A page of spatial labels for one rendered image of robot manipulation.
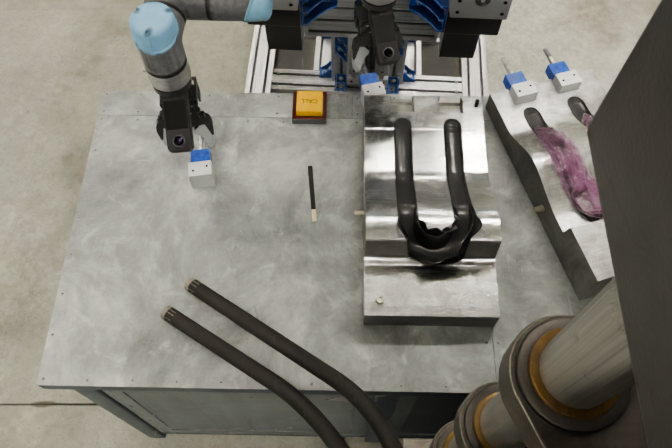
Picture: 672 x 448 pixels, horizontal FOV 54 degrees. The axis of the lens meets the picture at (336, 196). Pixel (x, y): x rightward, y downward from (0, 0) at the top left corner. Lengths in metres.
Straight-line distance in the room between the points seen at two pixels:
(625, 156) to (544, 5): 2.75
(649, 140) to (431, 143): 1.17
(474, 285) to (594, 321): 0.89
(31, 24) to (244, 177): 1.79
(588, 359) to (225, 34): 2.49
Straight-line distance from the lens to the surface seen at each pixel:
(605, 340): 0.45
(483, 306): 1.33
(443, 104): 1.53
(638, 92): 0.30
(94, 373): 1.40
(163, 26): 1.13
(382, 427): 1.17
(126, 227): 1.50
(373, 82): 1.58
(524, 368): 0.58
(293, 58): 2.46
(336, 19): 1.85
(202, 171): 1.46
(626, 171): 0.31
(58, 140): 2.70
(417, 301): 1.31
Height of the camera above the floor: 2.09
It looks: 62 degrees down
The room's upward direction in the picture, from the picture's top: straight up
